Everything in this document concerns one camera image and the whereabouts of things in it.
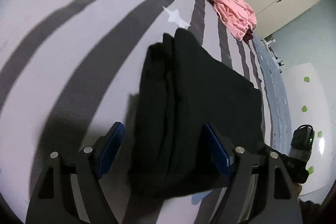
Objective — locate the cluttered white desk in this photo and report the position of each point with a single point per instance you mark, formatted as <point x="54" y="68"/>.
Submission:
<point x="273" y="53"/>

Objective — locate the black printed sweatshirt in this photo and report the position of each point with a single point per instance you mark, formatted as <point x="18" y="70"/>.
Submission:
<point x="197" y="108"/>

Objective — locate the striped star bedsheet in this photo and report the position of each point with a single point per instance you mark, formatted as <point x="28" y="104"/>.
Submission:
<point x="78" y="42"/>

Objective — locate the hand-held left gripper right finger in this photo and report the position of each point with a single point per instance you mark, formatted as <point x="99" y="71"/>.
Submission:
<point x="216" y="150"/>

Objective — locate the whiteboard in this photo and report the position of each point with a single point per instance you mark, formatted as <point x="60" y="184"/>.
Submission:
<point x="315" y="98"/>

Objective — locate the green magnet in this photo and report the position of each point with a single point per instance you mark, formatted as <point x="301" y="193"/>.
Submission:
<point x="310" y="168"/>
<point x="306" y="79"/>
<point x="304" y="108"/>
<point x="319" y="134"/>

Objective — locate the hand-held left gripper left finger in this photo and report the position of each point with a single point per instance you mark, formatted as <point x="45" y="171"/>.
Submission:
<point x="111" y="150"/>

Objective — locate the person's right forearm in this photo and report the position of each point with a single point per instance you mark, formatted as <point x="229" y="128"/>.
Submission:
<point x="298" y="188"/>

